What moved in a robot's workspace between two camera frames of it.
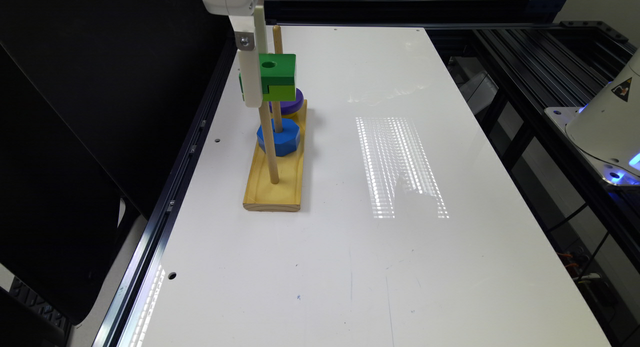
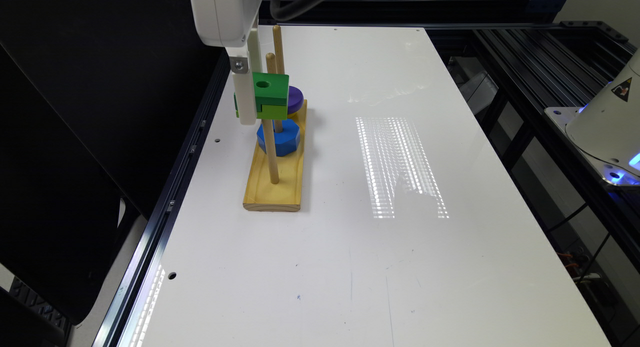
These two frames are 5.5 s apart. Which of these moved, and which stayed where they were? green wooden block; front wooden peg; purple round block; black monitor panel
Moved: green wooden block
Stayed: purple round block; black monitor panel; front wooden peg
